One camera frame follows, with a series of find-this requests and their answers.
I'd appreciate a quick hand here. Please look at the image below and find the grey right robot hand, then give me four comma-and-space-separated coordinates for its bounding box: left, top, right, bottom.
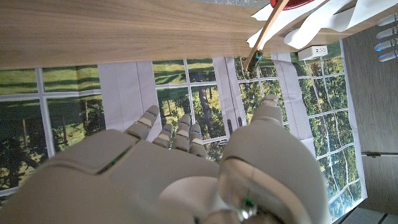
0, 94, 332, 224

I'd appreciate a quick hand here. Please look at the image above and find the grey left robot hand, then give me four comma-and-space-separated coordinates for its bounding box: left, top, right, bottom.
374, 14, 398, 62

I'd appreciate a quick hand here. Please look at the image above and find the white receipt paper strip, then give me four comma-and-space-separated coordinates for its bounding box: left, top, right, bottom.
246, 0, 398, 50

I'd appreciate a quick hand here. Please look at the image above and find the red cup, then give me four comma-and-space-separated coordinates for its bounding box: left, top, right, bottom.
269, 0, 317, 11

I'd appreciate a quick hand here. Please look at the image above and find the bamboo toothbrush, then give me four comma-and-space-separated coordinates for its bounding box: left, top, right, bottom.
243, 0, 290, 72

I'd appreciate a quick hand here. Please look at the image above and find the white power strip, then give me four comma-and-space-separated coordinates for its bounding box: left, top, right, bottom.
297, 45, 329, 62

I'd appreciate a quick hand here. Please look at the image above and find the printed forest window backdrop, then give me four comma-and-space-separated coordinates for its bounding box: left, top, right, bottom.
0, 40, 368, 222

